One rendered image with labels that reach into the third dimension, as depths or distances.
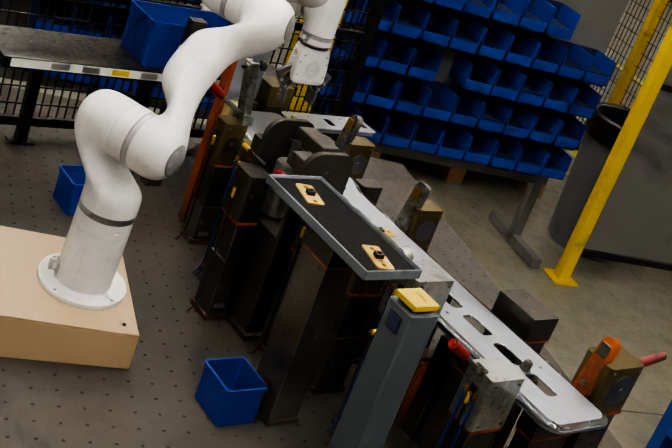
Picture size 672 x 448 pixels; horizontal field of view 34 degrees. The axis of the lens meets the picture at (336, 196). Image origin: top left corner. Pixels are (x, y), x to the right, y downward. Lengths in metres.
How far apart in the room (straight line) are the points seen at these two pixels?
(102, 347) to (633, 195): 3.59
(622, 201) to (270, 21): 3.38
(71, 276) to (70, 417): 0.31
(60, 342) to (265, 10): 0.79
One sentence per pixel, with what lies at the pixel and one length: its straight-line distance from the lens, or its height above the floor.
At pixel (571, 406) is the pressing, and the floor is 1.00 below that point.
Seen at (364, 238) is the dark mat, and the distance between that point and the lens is 2.11.
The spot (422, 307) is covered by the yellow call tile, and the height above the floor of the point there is 1.16.
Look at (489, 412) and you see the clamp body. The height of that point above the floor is 0.99.
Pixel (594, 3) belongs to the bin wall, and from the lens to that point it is 5.23.
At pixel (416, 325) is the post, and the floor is 1.12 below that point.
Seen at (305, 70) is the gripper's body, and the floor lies 1.22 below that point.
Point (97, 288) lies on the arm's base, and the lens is 2.33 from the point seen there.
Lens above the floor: 2.00
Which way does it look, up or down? 22 degrees down
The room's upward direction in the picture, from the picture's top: 20 degrees clockwise
